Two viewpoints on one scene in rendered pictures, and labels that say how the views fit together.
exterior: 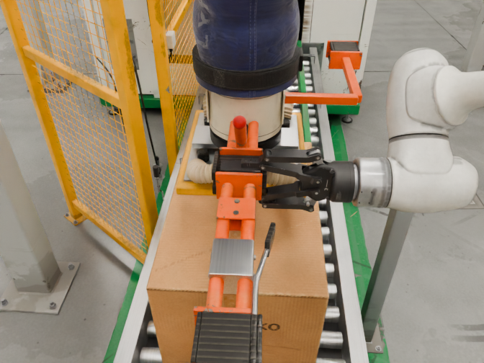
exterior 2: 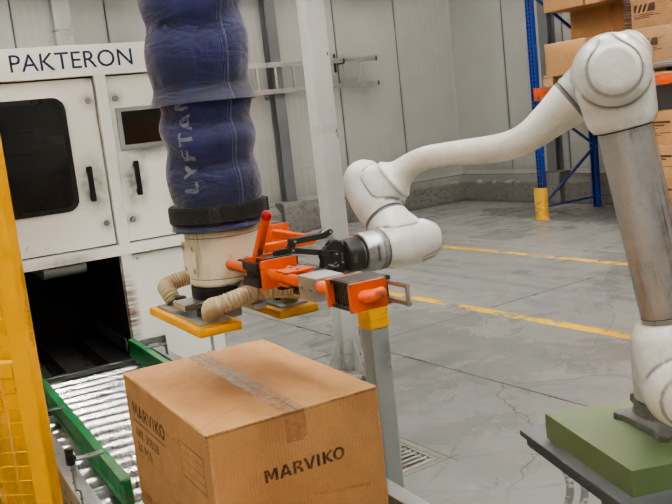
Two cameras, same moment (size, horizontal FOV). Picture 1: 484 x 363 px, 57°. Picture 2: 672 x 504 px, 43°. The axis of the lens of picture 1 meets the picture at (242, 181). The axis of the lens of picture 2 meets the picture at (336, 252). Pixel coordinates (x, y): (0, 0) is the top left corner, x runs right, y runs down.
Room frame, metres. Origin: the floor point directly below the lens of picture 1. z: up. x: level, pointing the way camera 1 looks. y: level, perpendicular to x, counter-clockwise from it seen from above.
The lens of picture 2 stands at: (-0.90, 0.81, 1.54)
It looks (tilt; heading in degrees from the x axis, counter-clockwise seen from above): 9 degrees down; 328
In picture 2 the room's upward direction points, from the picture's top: 6 degrees counter-clockwise
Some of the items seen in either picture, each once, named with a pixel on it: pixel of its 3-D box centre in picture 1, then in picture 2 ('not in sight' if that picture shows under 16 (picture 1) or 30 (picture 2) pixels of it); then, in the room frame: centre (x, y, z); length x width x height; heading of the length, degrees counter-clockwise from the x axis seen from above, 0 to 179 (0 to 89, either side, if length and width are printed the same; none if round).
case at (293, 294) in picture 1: (243, 251); (249, 457); (0.89, -0.01, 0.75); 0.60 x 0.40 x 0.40; 177
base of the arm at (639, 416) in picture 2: not in sight; (665, 407); (0.25, -0.72, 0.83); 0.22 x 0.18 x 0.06; 165
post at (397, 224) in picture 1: (386, 260); (388, 466); (1.07, -0.53, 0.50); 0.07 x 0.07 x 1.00; 86
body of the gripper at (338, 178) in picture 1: (325, 181); (339, 257); (0.62, -0.15, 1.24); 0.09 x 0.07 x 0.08; 87
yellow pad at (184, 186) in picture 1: (207, 142); (192, 311); (0.90, 0.09, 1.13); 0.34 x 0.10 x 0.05; 177
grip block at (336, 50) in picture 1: (343, 54); (269, 232); (1.18, -0.28, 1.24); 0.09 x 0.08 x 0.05; 87
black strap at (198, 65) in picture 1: (247, 57); (219, 210); (0.89, -0.01, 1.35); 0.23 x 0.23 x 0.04
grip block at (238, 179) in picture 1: (240, 173); (271, 270); (0.64, 0.00, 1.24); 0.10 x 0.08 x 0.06; 87
